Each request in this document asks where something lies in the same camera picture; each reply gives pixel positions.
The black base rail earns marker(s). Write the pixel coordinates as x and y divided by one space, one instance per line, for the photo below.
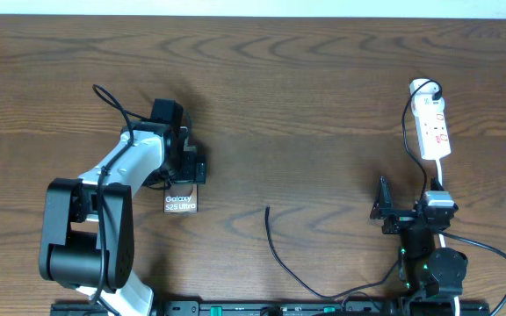
352 307

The white power strip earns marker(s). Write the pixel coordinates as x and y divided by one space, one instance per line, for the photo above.
427 106

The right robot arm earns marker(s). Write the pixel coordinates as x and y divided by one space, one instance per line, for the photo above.
433 273

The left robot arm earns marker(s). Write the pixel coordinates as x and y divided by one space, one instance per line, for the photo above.
87 238

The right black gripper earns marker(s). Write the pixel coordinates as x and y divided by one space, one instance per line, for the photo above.
383 209

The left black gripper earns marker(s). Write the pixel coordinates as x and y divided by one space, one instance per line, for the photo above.
189 175

